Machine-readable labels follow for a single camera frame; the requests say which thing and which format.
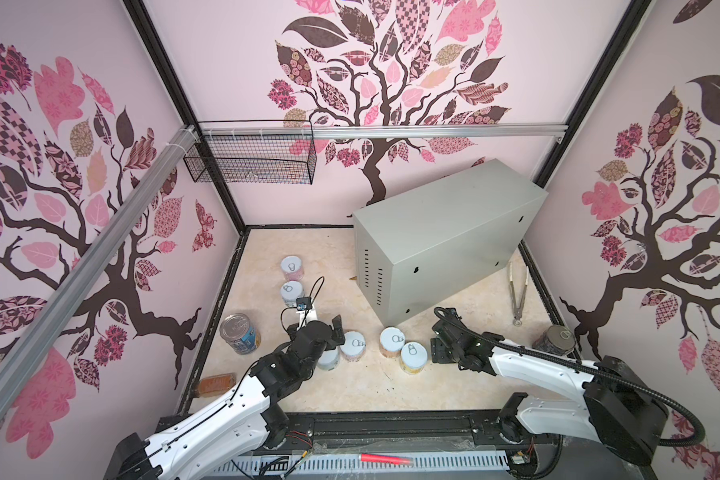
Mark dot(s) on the black wire basket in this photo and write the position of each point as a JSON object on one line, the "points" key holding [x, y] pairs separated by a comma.
{"points": [[254, 151]]}

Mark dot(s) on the teal white label can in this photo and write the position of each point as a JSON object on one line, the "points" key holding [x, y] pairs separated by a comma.
{"points": [[291, 291]]}

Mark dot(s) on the orange red label can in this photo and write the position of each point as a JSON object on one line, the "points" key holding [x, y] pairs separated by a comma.
{"points": [[391, 342]]}

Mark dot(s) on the aluminium rail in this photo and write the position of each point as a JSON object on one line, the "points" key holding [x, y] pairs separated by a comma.
{"points": [[421, 131], [21, 362]]}

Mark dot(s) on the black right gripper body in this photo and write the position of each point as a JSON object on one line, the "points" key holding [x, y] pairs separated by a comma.
{"points": [[441, 354]]}

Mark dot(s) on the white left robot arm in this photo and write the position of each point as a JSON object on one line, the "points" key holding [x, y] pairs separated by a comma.
{"points": [[243, 419]]}

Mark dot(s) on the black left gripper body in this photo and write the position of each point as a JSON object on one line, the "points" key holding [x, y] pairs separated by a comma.
{"points": [[292, 332]]}

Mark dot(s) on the metal tongs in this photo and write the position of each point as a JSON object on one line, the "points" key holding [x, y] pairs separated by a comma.
{"points": [[518, 286]]}

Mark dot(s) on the blue Progresso soup can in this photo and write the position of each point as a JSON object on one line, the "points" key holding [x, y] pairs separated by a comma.
{"points": [[239, 332]]}

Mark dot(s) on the red pen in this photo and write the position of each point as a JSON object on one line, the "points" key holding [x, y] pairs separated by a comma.
{"points": [[385, 459]]}

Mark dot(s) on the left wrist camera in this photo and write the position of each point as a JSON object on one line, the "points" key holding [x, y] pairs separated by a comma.
{"points": [[304, 304]]}

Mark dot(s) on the white slotted cable duct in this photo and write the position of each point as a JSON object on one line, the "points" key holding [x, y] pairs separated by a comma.
{"points": [[333, 466]]}

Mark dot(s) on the dark grey label can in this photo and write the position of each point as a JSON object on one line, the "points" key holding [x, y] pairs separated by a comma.
{"points": [[557, 340]]}

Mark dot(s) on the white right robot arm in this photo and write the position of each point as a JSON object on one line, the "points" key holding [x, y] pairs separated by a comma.
{"points": [[603, 401]]}

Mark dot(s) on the light blue label can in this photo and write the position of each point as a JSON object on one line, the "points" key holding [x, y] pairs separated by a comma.
{"points": [[329, 360]]}

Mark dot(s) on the orange plastic package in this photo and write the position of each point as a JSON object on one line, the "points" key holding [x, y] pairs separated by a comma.
{"points": [[215, 385]]}

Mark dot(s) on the grey metal cabinet box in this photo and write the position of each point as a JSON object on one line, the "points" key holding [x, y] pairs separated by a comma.
{"points": [[420, 247]]}

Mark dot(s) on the aluminium rail back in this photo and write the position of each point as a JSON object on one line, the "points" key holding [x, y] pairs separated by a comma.
{"points": [[421, 131]]}

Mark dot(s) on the aluminium rail left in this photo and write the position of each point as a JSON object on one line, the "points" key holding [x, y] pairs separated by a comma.
{"points": [[21, 362]]}

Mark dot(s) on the pink orange label can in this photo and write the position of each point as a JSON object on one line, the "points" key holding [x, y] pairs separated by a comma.
{"points": [[354, 346]]}

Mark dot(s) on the yellow label can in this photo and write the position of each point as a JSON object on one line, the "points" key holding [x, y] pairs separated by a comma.
{"points": [[413, 357]]}

